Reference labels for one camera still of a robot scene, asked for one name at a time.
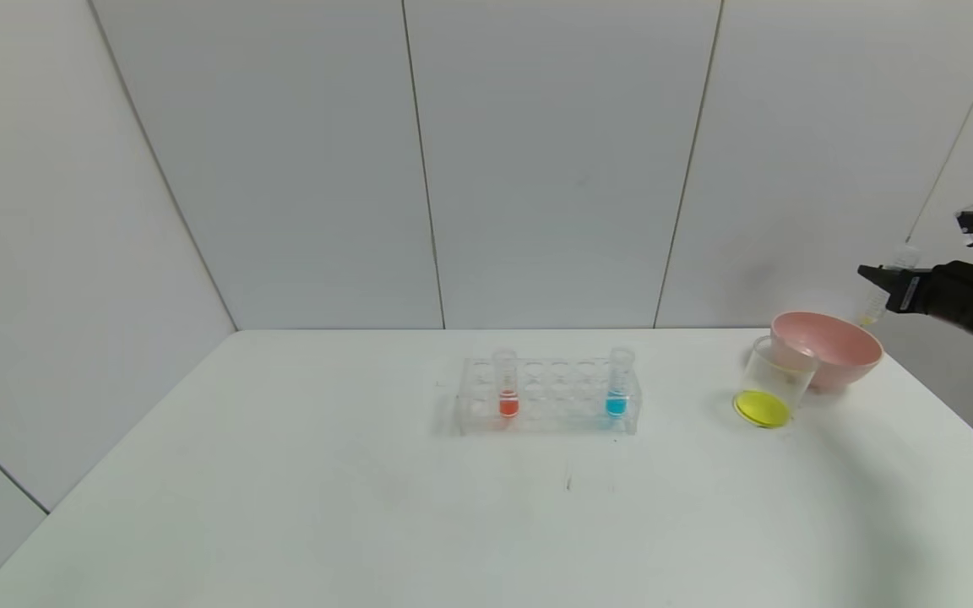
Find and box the test tube with yellow pigment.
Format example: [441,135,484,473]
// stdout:
[858,245,922,328]

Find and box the test tube with blue pigment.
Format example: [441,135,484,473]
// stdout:
[606,348,633,420]

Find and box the test tube with orange pigment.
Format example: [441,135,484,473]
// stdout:
[495,350,521,420]

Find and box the pink bowl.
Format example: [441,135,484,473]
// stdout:
[769,311,883,391]

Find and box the clear plastic test tube rack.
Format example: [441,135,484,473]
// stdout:
[459,356,642,437]

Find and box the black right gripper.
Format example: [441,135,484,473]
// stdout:
[857,260,973,331]

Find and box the clear plastic beaker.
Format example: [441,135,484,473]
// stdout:
[734,336,817,430]

